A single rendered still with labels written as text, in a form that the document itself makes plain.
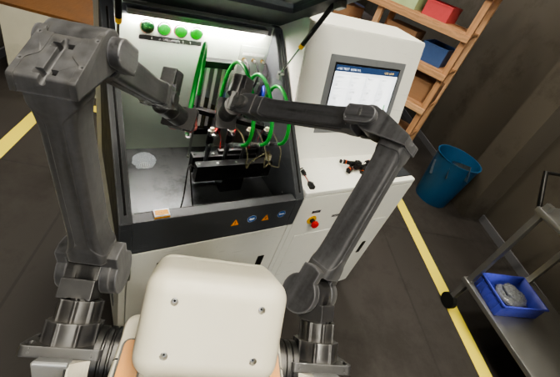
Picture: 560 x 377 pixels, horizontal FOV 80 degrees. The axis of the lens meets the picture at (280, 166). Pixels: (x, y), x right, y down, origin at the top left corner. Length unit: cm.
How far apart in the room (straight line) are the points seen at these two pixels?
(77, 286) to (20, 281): 158
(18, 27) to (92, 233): 315
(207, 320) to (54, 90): 35
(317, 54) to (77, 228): 111
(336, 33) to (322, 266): 102
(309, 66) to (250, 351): 112
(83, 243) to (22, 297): 158
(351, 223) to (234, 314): 30
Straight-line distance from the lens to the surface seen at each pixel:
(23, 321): 212
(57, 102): 47
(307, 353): 70
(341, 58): 150
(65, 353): 67
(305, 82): 142
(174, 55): 144
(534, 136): 358
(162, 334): 53
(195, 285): 51
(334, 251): 69
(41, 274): 224
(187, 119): 101
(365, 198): 69
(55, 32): 52
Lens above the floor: 182
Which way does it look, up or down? 35 degrees down
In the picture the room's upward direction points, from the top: 21 degrees clockwise
